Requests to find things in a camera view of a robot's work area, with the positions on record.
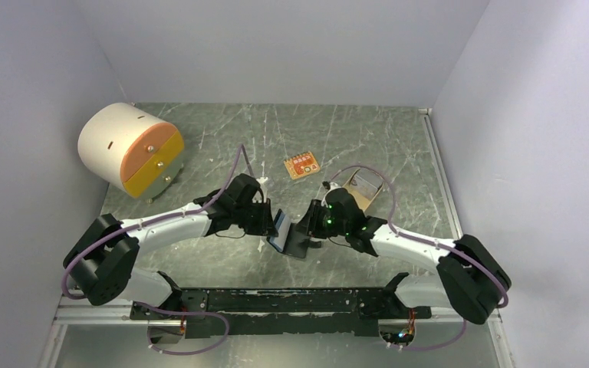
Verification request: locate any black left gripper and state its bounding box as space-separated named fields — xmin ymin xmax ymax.
xmin=234 ymin=198 xmax=279 ymax=238

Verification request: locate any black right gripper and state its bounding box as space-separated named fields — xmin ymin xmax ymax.
xmin=293 ymin=199 xmax=349 ymax=239

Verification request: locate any black leather card holder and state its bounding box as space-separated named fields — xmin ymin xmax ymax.
xmin=266 ymin=209 xmax=323 ymax=259

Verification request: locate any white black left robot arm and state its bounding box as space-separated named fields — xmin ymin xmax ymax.
xmin=62 ymin=174 xmax=278 ymax=319

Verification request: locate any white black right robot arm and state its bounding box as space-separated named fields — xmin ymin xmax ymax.
xmin=298 ymin=187 xmax=512 ymax=325

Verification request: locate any beige oval tray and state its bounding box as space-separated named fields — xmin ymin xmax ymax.
xmin=342 ymin=168 xmax=384 ymax=214

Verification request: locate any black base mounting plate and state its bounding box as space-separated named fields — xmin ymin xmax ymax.
xmin=130 ymin=287 xmax=432 ymax=339

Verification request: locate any round cabinet with coloured drawers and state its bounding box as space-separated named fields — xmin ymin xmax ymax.
xmin=77 ymin=103 xmax=186 ymax=202

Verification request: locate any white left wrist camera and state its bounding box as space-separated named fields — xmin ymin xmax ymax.
xmin=256 ymin=176 xmax=269 ymax=191

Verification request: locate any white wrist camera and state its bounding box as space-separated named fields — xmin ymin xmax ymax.
xmin=322 ymin=181 xmax=341 ymax=192
xmin=256 ymin=176 xmax=269 ymax=191

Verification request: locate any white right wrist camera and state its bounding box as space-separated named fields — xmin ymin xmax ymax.
xmin=322 ymin=181 xmax=341 ymax=192

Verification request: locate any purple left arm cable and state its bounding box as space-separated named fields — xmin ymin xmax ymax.
xmin=59 ymin=143 xmax=258 ymax=357

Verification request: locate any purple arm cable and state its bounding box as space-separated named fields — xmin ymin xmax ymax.
xmin=327 ymin=165 xmax=510 ymax=353
xmin=59 ymin=143 xmax=258 ymax=357

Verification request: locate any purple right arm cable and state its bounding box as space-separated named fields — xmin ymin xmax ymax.
xmin=327 ymin=165 xmax=510 ymax=353

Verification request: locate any aluminium frame rail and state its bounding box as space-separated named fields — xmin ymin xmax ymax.
xmin=38 ymin=109 xmax=516 ymax=368

